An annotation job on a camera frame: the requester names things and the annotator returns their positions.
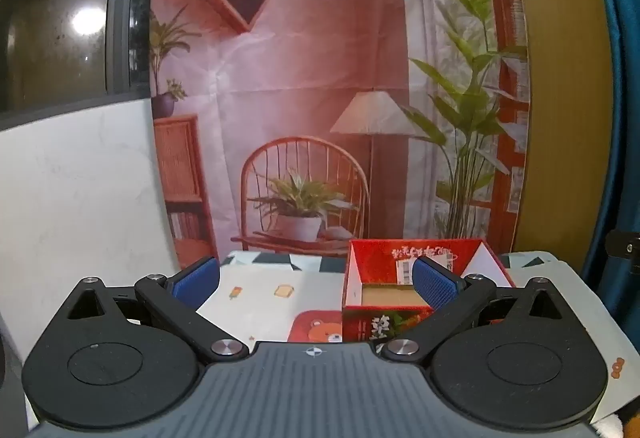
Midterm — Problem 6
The red strawberry print box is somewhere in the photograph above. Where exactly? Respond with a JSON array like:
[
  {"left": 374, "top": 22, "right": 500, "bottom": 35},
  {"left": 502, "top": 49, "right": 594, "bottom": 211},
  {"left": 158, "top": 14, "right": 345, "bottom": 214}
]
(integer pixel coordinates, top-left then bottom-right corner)
[{"left": 342, "top": 238, "right": 516, "bottom": 344}]

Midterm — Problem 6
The dark window with grey frame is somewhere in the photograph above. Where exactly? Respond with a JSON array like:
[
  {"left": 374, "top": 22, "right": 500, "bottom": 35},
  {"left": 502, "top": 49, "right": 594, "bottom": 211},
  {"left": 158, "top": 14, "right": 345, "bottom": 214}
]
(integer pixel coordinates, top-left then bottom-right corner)
[{"left": 0, "top": 0, "right": 157, "bottom": 130}]

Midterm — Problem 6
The black bracket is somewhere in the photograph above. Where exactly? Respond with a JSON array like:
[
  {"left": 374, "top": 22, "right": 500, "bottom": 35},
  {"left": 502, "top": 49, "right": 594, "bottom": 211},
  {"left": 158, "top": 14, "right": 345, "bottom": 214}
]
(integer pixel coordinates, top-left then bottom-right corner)
[{"left": 604, "top": 230, "right": 640, "bottom": 265}]

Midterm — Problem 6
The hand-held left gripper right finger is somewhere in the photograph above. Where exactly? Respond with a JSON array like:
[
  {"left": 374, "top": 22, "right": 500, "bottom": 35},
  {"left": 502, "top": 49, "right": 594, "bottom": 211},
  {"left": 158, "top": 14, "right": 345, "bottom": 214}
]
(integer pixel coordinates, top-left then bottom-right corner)
[{"left": 381, "top": 255, "right": 577, "bottom": 363}]

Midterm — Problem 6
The orange and white plush toy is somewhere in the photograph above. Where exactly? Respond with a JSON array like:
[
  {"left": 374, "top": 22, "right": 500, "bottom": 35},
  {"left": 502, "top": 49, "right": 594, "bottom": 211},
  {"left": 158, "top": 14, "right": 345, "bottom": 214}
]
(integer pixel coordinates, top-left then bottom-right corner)
[{"left": 592, "top": 410, "right": 640, "bottom": 438}]

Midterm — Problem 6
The bear print table mat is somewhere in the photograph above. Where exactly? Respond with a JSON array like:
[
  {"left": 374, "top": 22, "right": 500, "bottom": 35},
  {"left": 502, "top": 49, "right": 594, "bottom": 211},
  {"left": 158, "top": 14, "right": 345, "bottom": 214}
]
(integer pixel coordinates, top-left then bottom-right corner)
[{"left": 195, "top": 249, "right": 639, "bottom": 422}]

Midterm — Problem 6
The printed room scene backdrop cloth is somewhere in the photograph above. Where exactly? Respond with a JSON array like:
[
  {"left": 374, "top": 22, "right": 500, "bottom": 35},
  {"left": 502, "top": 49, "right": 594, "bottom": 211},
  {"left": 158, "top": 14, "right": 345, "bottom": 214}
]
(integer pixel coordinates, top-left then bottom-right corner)
[{"left": 149, "top": 0, "right": 532, "bottom": 270}]

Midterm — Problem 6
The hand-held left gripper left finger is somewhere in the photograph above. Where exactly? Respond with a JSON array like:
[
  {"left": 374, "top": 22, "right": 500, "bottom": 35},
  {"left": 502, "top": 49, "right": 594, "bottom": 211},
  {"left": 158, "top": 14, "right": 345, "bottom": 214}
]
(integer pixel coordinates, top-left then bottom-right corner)
[{"left": 52, "top": 256, "right": 250, "bottom": 362}]

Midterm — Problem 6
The blue curtain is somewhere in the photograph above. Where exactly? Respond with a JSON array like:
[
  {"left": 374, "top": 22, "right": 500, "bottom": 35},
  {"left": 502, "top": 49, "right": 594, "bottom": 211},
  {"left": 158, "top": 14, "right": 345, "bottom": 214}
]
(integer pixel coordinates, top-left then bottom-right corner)
[{"left": 581, "top": 0, "right": 640, "bottom": 300}]

